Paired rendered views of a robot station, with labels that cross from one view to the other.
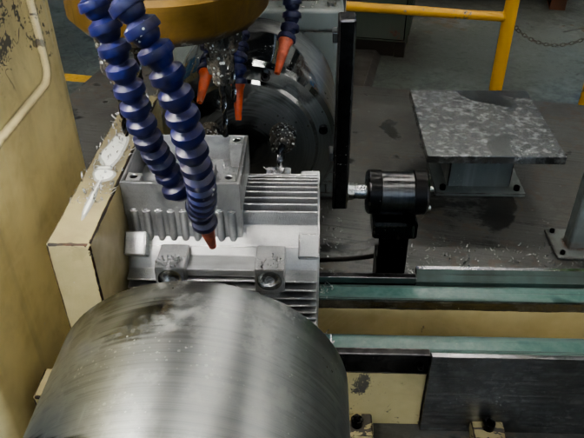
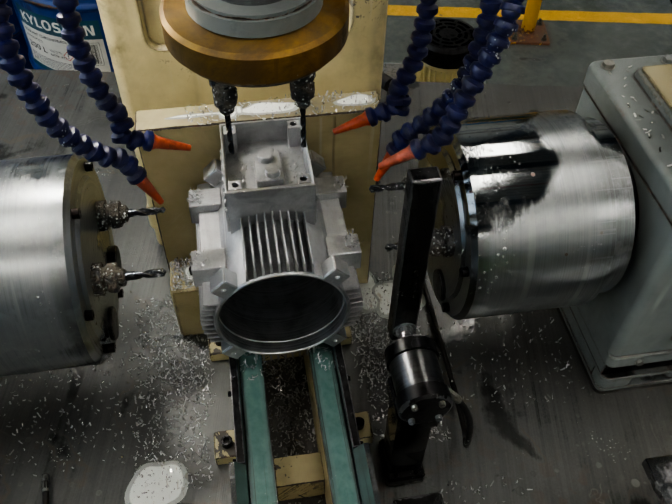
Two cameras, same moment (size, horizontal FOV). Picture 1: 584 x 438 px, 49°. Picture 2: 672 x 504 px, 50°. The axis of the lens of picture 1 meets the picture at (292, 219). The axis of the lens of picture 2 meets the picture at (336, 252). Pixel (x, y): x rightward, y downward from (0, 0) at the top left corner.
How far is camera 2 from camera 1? 0.77 m
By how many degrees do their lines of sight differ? 56
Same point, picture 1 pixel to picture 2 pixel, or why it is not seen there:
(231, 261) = (212, 238)
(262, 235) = (234, 246)
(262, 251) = (215, 252)
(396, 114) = not seen: outside the picture
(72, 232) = (148, 118)
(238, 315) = (32, 216)
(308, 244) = (216, 278)
